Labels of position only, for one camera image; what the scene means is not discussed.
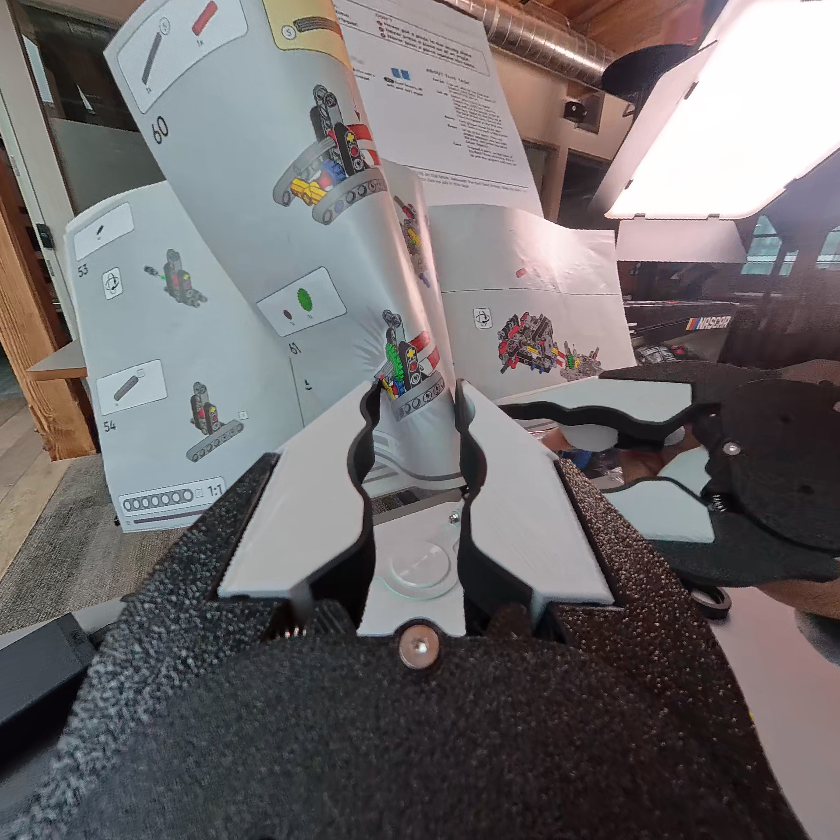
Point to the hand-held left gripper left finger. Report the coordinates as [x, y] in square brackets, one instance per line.
[295, 512]

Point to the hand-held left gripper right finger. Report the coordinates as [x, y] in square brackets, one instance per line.
[531, 525]

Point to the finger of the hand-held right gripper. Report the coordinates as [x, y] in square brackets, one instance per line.
[610, 403]
[676, 505]

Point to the toy building instruction booklet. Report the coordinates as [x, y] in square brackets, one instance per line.
[216, 197]

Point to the printed task sheet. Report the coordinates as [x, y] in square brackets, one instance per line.
[459, 131]

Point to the person's right hand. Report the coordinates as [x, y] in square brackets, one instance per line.
[807, 598]

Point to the black toy car set box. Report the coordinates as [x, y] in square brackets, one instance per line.
[689, 308]

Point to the white book stand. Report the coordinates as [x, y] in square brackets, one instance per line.
[413, 571]

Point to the dark framed window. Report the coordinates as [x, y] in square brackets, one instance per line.
[768, 246]

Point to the bright white light panel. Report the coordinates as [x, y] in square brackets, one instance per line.
[722, 131]

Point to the black power adapter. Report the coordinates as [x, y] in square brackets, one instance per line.
[33, 676]

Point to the black round ceiling lamp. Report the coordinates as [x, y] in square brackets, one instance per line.
[646, 69]

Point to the small wall speaker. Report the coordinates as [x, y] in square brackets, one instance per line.
[581, 111]

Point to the wooden post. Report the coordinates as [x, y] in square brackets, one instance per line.
[33, 328]

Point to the silver ventilation duct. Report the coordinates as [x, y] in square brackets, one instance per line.
[544, 39]

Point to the wall card reader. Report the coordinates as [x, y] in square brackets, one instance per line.
[44, 235]

